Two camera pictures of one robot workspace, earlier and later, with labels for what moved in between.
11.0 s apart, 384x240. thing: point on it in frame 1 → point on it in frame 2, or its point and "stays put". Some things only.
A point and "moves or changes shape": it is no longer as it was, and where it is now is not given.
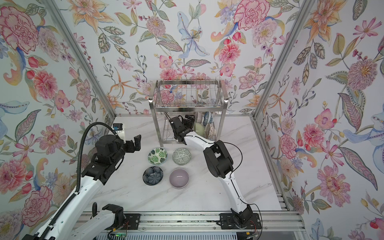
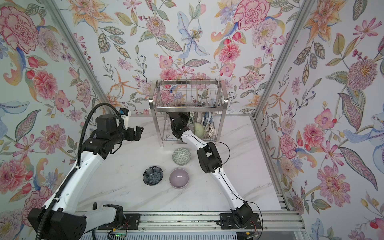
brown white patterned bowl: x=210 y=131 stays put
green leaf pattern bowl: x=157 y=155 moves or changes shape
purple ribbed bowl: x=199 y=117 stays put
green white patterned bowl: x=181 y=156 stays put
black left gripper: x=131 y=148 → x=132 y=136
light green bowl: x=199 y=129 stays put
